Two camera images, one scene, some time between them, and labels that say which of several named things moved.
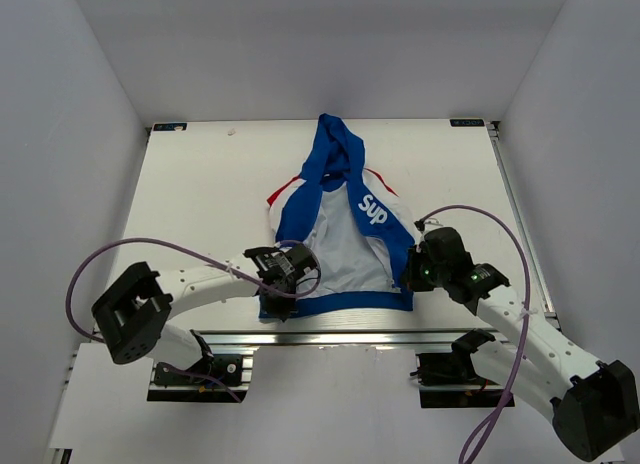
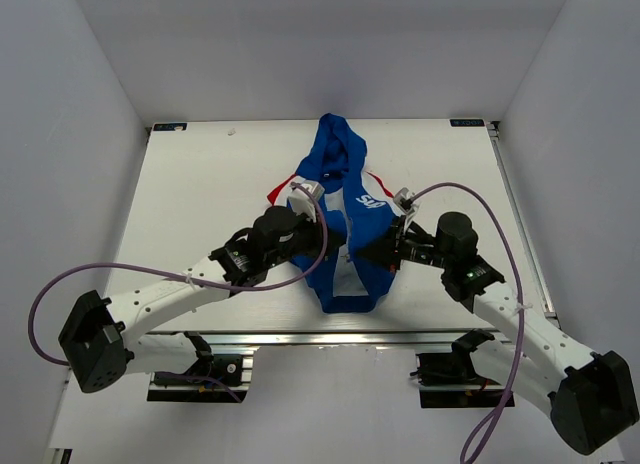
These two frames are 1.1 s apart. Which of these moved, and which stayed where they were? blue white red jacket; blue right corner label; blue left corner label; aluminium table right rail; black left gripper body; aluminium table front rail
Moved: black left gripper body; blue white red jacket
Stayed: aluminium table front rail; blue right corner label; aluminium table right rail; blue left corner label
